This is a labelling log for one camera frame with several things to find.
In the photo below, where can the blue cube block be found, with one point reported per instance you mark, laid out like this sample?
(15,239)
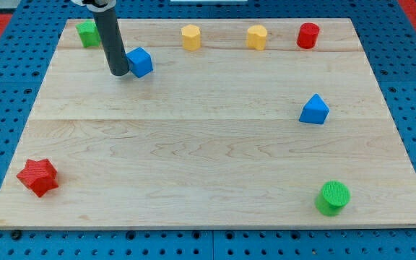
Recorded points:
(140,62)

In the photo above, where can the red star block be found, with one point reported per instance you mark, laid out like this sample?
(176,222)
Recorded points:
(38,176)

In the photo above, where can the wooden board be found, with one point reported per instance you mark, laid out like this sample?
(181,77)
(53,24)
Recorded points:
(210,139)

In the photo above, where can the yellow hexagon block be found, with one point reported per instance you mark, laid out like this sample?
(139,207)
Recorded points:
(191,37)

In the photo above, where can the yellow heart block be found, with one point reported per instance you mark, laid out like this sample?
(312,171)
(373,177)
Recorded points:
(256,37)

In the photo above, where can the blue triangle block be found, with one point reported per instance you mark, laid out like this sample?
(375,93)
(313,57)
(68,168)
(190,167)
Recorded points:
(315,111)

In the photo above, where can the red cylinder block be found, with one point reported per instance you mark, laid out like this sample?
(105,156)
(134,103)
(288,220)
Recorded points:
(308,35)

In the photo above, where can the green cylinder block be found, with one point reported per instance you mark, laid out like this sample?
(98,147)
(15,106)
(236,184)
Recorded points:
(332,198)

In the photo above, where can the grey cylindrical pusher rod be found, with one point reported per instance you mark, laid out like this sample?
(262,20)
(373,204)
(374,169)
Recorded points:
(110,35)

